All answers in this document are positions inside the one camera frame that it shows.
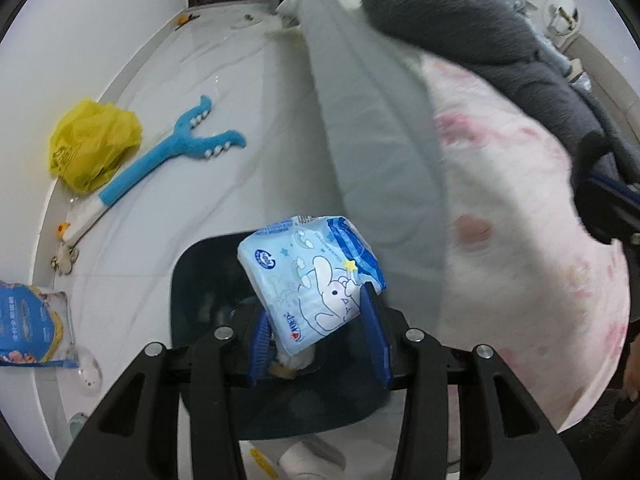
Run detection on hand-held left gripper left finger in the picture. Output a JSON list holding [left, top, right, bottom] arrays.
[[55, 305, 274, 480]]

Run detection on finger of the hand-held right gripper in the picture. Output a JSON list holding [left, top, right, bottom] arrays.
[[574, 180, 640, 247], [574, 132, 640, 197]]

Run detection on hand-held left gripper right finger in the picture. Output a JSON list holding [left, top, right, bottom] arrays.
[[359, 282, 573, 480]]

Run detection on light blue tissue packet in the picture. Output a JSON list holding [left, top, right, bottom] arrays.
[[236, 215, 388, 357]]

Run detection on dark plastic trash bin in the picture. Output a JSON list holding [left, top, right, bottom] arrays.
[[170, 230, 401, 442]]

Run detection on white crumpled tissue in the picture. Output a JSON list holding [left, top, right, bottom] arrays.
[[274, 345, 317, 377]]

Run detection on beige padded headboard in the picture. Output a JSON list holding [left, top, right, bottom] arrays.
[[559, 34, 640, 128]]

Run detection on pink printed bedsheet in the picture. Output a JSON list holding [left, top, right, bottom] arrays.
[[419, 52, 632, 435]]

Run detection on white dresser with round mirror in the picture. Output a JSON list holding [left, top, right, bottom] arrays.
[[541, 0, 579, 37]]

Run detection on clear plastic wrapper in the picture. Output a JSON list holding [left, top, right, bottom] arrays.
[[75, 344, 104, 390]]

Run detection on dark grey fleece blanket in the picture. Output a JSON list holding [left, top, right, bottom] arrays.
[[361, 0, 640, 187]]

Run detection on blue plush forked stick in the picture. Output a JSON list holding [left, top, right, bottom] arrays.
[[67, 94, 248, 247]]

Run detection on blue printed packet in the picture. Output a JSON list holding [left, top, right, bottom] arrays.
[[0, 280, 81, 369]]

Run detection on yellow plastic bag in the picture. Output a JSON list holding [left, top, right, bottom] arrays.
[[48, 99, 143, 194]]

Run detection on small keychain charms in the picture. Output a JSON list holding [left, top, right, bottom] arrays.
[[50, 222, 82, 277]]

